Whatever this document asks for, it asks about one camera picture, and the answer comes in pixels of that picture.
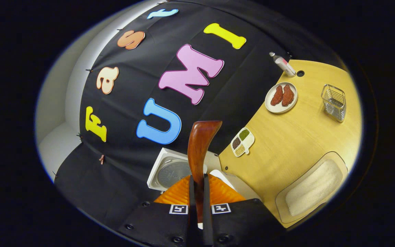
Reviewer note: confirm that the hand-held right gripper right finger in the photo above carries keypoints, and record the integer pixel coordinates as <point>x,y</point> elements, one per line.
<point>206,206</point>

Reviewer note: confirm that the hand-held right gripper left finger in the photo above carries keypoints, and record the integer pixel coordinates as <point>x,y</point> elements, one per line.
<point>192,206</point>

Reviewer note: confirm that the white rice cooker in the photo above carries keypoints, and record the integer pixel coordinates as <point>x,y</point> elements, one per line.
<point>170,171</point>

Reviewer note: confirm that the brown wooden spoon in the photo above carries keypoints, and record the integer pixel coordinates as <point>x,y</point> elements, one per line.
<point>201,144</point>

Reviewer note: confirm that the white rice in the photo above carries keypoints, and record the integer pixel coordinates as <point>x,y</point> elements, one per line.
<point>314,188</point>

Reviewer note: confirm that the clear plastic tray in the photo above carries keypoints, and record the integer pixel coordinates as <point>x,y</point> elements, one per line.
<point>283,206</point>

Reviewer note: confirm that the white divided bean dish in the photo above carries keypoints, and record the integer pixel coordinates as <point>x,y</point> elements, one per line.
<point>249,140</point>

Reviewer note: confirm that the copper cloth clip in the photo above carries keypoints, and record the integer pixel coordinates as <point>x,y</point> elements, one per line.
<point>102,159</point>

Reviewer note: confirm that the black backdrop cloth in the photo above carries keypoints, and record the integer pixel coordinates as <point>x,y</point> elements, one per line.
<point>132,113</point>

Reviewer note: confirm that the white round plate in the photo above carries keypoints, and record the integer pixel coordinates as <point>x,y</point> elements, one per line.
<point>281,109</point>

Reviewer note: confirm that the clear bottle with pink label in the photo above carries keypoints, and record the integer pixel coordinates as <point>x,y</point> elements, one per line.
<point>285,65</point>

